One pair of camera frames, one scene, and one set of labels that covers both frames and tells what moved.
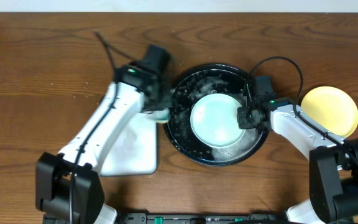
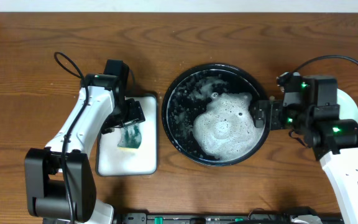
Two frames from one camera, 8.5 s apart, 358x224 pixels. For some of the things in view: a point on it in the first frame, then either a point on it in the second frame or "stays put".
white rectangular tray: (132, 150) stays put
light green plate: (214, 120) → (348, 109)
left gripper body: (159, 101) → (132, 115)
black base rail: (142, 218) stays put
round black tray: (201, 81) stays put
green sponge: (162, 116) → (130, 137)
